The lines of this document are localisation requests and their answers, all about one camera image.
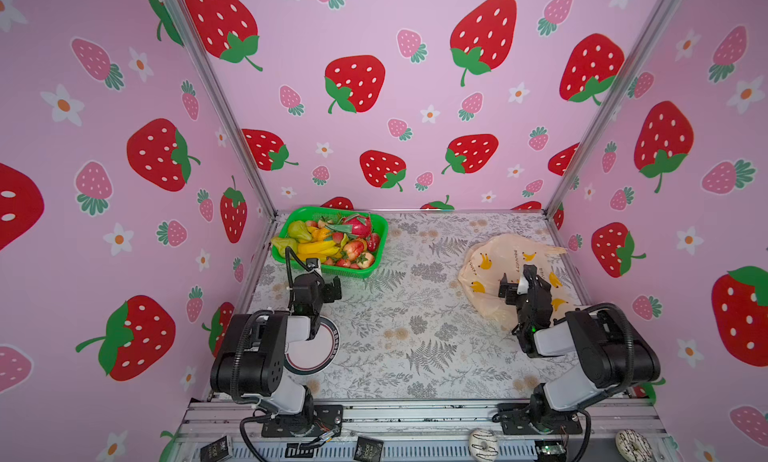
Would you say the white sprinkled donut centre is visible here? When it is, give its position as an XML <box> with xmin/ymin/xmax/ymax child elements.
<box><xmin>468</xmin><ymin>429</ymin><xmax>499</xmax><ymax>462</ymax></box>

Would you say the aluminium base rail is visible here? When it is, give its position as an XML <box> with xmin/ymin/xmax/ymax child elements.
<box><xmin>169</xmin><ymin>398</ymin><xmax>682</xmax><ymax>461</ymax></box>

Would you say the green plastic fruit basket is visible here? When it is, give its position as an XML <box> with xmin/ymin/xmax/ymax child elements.
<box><xmin>272</xmin><ymin>207</ymin><xmax>389</xmax><ymax>279</ymax></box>

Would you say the pink fake dragon fruit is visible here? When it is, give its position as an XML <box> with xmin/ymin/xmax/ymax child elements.
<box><xmin>327</xmin><ymin>214</ymin><xmax>373</xmax><ymax>239</ymax></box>

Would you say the red yellow fake apple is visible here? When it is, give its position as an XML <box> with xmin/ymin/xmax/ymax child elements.
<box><xmin>343</xmin><ymin>239</ymin><xmax>367</xmax><ymax>262</ymax></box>

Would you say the banana print plastic bag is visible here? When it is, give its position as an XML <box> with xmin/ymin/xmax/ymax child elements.
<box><xmin>458</xmin><ymin>234</ymin><xmax>581</xmax><ymax>331</ymax></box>

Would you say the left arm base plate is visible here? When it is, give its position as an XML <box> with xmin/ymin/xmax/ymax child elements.
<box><xmin>261</xmin><ymin>404</ymin><xmax>344</xmax><ymax>438</ymax></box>

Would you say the aluminium frame post left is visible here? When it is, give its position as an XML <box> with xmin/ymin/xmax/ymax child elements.
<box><xmin>164</xmin><ymin>0</ymin><xmax>276</xmax><ymax>219</ymax></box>

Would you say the white sprinkled donut right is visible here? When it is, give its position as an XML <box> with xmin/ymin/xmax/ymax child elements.
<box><xmin>615</xmin><ymin>429</ymin><xmax>654</xmax><ymax>462</ymax></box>

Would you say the black square tag centre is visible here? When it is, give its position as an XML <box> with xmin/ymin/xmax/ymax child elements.
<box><xmin>353</xmin><ymin>436</ymin><xmax>384</xmax><ymax>462</ymax></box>

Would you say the aluminium frame post right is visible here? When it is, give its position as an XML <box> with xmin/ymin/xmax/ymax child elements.
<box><xmin>544</xmin><ymin>0</ymin><xmax>683</xmax><ymax>222</ymax></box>

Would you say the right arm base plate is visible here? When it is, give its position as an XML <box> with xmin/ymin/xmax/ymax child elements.
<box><xmin>491</xmin><ymin>403</ymin><xmax>584</xmax><ymax>436</ymax></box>

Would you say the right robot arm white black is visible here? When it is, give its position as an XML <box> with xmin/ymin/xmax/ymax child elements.
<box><xmin>492</xmin><ymin>265</ymin><xmax>661</xmax><ymax>435</ymax></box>

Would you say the white sprinkled donut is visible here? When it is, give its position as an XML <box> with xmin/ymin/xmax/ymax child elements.
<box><xmin>615</xmin><ymin>429</ymin><xmax>654</xmax><ymax>462</ymax></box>
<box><xmin>468</xmin><ymin>429</ymin><xmax>499</xmax><ymax>462</ymax></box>

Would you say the round white plate dark rim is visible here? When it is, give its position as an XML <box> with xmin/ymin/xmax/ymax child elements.
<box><xmin>284</xmin><ymin>317</ymin><xmax>340</xmax><ymax>376</ymax></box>

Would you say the aluminium frame post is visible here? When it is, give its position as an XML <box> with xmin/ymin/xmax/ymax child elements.
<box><xmin>544</xmin><ymin>0</ymin><xmax>683</xmax><ymax>222</ymax></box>
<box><xmin>164</xmin><ymin>0</ymin><xmax>276</xmax><ymax>219</ymax></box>

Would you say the black square tag left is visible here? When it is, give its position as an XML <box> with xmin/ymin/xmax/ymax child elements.
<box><xmin>199</xmin><ymin>436</ymin><xmax>234</xmax><ymax>462</ymax></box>

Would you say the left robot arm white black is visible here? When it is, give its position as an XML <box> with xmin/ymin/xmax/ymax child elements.
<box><xmin>210</xmin><ymin>271</ymin><xmax>342</xmax><ymax>419</ymax></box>

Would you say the yellow fake banana bunch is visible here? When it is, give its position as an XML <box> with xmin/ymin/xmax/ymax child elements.
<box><xmin>297</xmin><ymin>240</ymin><xmax>341</xmax><ymax>263</ymax></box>

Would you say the green fake pear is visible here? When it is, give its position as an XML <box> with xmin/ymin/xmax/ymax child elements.
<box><xmin>287</xmin><ymin>221</ymin><xmax>313</xmax><ymax>243</ymax></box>

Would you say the black square tag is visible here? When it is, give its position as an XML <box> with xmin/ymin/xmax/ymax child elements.
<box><xmin>199</xmin><ymin>436</ymin><xmax>234</xmax><ymax>462</ymax></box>
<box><xmin>353</xmin><ymin>436</ymin><xmax>384</xmax><ymax>462</ymax></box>

